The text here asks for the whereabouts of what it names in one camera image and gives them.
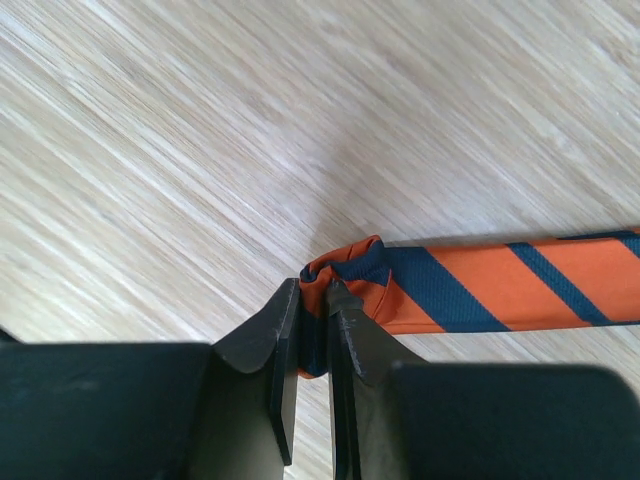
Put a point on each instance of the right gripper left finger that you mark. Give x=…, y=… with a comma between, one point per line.
x=155, y=410

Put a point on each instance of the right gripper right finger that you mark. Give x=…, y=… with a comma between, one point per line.
x=397, y=416

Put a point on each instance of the orange navy striped tie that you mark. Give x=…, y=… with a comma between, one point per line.
x=571, y=282

